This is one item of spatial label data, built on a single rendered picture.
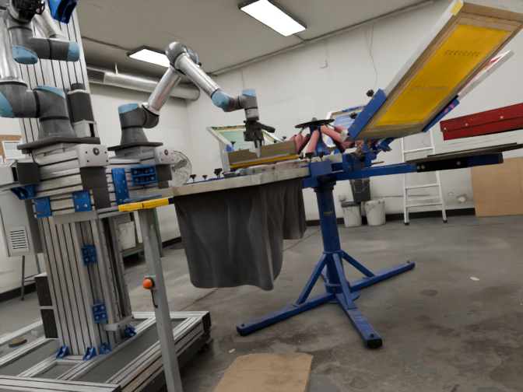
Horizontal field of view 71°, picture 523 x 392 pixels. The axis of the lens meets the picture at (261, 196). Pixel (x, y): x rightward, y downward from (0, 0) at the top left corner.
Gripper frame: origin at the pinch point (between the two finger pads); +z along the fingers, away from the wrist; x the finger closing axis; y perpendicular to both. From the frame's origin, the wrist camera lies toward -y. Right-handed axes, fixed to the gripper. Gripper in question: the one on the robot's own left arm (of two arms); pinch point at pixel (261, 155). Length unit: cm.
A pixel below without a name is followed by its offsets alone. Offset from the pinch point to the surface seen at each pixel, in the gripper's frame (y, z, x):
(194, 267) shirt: 16, 47, 48
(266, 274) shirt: -21, 50, 48
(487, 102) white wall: -125, -42, -416
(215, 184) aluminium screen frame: -10, 12, 57
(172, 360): 10, 75, 76
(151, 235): 10, 27, 75
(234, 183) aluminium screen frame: -18, 12, 57
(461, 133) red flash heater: -94, 5, -8
